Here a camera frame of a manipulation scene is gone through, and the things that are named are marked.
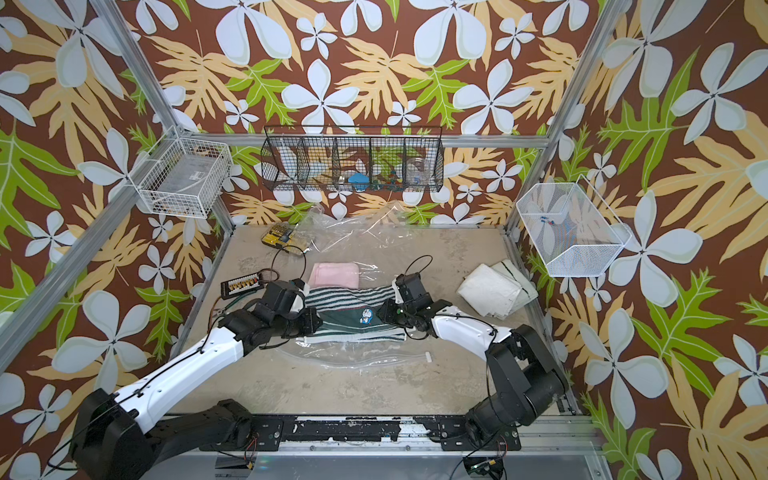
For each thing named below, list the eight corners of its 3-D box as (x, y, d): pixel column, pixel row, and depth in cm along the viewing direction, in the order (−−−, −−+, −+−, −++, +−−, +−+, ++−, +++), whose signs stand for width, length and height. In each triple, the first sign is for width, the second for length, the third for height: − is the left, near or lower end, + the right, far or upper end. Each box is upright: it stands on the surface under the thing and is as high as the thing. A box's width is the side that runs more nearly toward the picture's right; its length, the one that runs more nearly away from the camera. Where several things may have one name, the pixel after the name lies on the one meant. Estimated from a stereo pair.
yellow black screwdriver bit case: (260, 242, 116) (257, 237, 114) (278, 222, 123) (276, 217, 120) (302, 258, 111) (300, 254, 109) (319, 237, 117) (318, 232, 115)
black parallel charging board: (223, 299, 101) (220, 296, 100) (223, 284, 105) (220, 281, 103) (263, 289, 104) (261, 285, 102) (262, 274, 108) (260, 271, 106)
